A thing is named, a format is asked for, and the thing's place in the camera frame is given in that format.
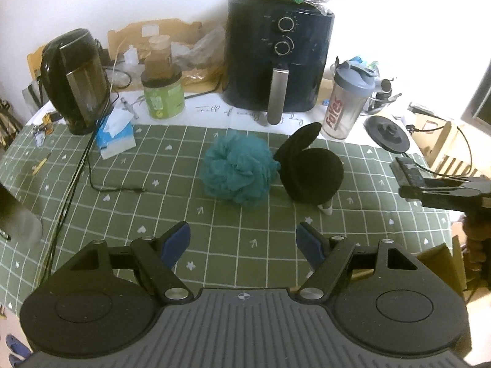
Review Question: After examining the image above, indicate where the slatted wooden chair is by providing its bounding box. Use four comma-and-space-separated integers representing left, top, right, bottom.
419, 120, 489, 179

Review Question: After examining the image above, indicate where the blue tissue pack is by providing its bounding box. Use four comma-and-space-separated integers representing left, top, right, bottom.
94, 109, 137, 161

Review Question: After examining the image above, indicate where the cardboard box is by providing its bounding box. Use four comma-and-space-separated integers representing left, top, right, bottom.
107, 18, 203, 53
416, 234, 469, 297

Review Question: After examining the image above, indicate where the dark blue air fryer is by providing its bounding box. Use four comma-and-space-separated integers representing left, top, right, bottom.
222, 0, 335, 125

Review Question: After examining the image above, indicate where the grey lid shaker bottle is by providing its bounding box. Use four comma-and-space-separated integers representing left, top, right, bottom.
320, 57, 377, 142

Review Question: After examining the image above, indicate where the teal bath loofah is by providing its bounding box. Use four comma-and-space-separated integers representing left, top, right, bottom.
203, 130, 282, 210

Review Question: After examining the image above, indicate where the black power cable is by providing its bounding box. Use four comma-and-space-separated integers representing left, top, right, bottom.
38, 84, 149, 289

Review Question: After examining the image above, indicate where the black electric kettle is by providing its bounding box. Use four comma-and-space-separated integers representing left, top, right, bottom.
40, 28, 113, 136

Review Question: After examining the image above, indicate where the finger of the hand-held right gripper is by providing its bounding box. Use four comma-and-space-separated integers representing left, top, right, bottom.
390, 156, 485, 189
398, 185, 467, 210

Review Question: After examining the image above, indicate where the green label canister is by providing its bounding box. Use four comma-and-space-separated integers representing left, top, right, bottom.
140, 67, 186, 121

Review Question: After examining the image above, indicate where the black kettle base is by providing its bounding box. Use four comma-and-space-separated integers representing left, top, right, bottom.
364, 115, 411, 153

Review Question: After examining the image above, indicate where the blue green snack packet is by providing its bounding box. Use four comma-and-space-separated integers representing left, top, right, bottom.
347, 57, 381, 74

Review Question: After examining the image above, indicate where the yellow pen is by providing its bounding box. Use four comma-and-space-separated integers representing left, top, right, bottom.
33, 152, 53, 173

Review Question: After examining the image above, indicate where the kettle base cable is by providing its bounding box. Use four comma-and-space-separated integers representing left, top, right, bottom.
404, 122, 475, 170

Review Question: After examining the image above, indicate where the brown jar with cork lid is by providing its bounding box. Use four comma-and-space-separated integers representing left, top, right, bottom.
147, 34, 174, 78

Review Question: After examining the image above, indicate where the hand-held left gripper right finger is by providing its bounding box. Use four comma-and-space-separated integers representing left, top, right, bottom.
295, 221, 420, 303

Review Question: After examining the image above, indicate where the small metal tool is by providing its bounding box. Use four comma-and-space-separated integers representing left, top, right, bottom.
120, 97, 139, 119

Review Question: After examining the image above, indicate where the black round zip pouch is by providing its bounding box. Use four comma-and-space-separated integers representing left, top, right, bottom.
273, 122, 345, 205

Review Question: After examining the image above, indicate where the plain wooden chair back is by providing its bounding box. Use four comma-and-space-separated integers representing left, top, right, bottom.
27, 44, 49, 82

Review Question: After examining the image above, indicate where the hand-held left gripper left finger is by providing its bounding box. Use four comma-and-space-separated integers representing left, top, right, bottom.
71, 221, 192, 303

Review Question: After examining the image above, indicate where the clear plastic bread bag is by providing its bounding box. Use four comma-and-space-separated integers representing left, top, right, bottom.
174, 27, 228, 86

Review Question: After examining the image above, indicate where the person's right hand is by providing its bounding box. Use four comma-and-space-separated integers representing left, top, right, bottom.
462, 215, 491, 277

